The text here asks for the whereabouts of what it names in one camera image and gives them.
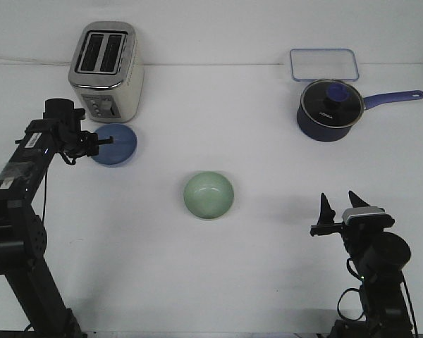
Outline blue bowl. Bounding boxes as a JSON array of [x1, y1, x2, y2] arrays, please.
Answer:
[[92, 123, 137, 167]]

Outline dark blue saucepan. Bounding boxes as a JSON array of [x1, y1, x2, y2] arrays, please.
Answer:
[[297, 89, 423, 142]]

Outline silver two-slot toaster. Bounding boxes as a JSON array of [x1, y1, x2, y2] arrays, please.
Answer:
[[68, 21, 145, 123]]

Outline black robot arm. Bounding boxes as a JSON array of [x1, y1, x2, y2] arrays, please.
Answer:
[[0, 99, 113, 337], [310, 192, 418, 337]]

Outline white toaster power cable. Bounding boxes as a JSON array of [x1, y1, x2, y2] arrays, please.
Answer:
[[0, 53, 73, 66]]

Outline green bowl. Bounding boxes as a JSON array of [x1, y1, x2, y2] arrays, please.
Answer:
[[183, 171, 234, 220]]

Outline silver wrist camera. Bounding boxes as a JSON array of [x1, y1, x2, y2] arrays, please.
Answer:
[[342, 206, 395, 228]]

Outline glass pot lid blue knob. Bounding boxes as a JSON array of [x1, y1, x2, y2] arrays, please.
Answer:
[[300, 80, 364, 128]]

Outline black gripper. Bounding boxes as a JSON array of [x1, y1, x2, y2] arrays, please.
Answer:
[[43, 98, 113, 165], [310, 190, 385, 257]]

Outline clear blue-rimmed container lid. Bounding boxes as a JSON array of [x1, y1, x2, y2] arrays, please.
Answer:
[[289, 49, 360, 82]]

